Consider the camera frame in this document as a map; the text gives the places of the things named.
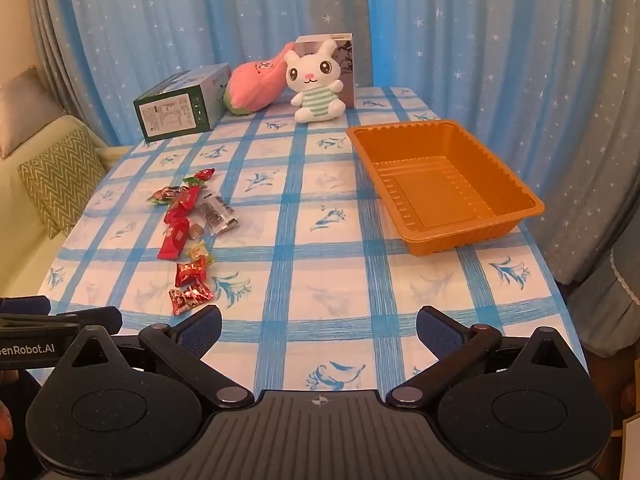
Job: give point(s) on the clear black-printed snack packet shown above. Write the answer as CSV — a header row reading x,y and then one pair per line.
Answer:
x,y
216,215

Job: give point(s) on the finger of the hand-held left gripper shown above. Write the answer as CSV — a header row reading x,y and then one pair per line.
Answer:
x,y
30,305
100,321

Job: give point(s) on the light green sofa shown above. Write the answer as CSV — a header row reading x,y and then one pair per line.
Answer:
x,y
30,240

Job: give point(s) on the grey curtain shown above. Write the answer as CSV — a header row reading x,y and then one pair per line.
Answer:
x,y
50,35

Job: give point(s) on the yellow green candy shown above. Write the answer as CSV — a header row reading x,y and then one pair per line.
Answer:
x,y
198,251

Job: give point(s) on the green cardboard box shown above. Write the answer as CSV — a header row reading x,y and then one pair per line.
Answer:
x,y
175,107

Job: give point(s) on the orange plastic tray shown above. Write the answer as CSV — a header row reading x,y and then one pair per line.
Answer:
x,y
440,180

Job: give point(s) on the blue star curtain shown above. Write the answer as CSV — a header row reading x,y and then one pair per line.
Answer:
x,y
450,35

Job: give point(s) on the pink plush toy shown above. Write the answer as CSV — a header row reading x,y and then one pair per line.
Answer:
x,y
252,85

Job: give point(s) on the clear brown candy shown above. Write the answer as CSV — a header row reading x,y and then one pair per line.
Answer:
x,y
196,230

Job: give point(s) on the white grey cardboard box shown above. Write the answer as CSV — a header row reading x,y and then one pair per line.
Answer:
x,y
347,60

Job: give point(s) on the beige cushion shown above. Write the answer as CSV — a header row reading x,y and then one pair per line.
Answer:
x,y
25,105

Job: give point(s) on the blue checked tablecloth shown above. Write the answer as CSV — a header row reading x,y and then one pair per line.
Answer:
x,y
310,260

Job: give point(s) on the red and green candy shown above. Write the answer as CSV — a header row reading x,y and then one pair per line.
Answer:
x,y
162,194

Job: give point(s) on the white rabbit plush toy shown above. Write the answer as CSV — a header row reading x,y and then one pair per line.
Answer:
x,y
314,80

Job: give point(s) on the red twist-wrapped candy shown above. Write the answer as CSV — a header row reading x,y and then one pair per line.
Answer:
x,y
190,272
190,296

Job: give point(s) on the teal cloth with lace trim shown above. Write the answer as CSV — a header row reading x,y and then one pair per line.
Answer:
x,y
610,280

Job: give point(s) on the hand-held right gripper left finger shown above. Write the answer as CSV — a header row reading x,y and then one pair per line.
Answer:
x,y
200,332

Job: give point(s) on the small red snack packet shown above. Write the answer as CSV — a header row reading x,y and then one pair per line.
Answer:
x,y
202,175

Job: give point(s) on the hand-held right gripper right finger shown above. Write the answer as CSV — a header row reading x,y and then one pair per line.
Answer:
x,y
440,332

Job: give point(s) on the green zigzag cushion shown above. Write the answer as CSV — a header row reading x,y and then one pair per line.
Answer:
x,y
62,180

